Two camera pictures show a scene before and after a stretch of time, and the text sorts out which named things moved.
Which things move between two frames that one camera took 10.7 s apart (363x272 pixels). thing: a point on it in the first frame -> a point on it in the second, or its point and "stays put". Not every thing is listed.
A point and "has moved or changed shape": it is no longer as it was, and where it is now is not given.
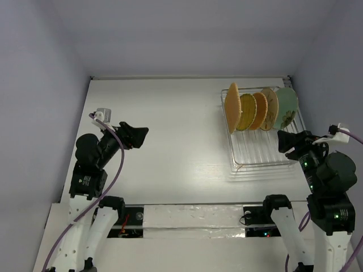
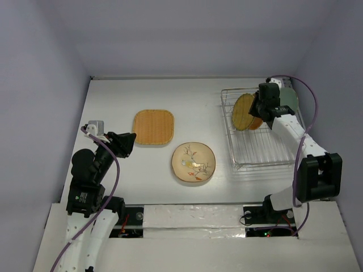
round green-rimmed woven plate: (248, 111) stays put
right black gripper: (298, 143) -> (258, 107)
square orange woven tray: (232, 106) -> (153, 127)
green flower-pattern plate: (287, 101) stays put
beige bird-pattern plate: (272, 109) has moved or changed shape
